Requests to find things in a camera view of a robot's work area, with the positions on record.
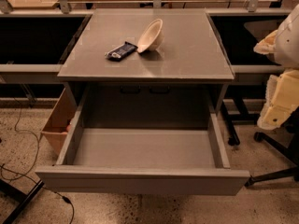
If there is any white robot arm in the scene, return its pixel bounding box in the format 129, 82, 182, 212
253, 5, 299, 130

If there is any grey metal drawer cabinet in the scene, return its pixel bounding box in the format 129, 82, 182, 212
59, 9, 234, 127

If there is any open grey top drawer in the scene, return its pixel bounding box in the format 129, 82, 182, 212
36, 84, 249, 196

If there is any black office chair base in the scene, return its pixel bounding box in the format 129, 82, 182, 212
245, 111, 299, 188

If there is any black stand with caster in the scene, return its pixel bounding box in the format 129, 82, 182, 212
221, 94, 258, 146

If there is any dark blue snack packet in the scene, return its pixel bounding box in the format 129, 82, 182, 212
105, 41, 137, 62

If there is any cardboard box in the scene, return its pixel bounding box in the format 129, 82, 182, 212
41, 91, 77, 155

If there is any black table leg frame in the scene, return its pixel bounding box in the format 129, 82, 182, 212
0, 180, 44, 224

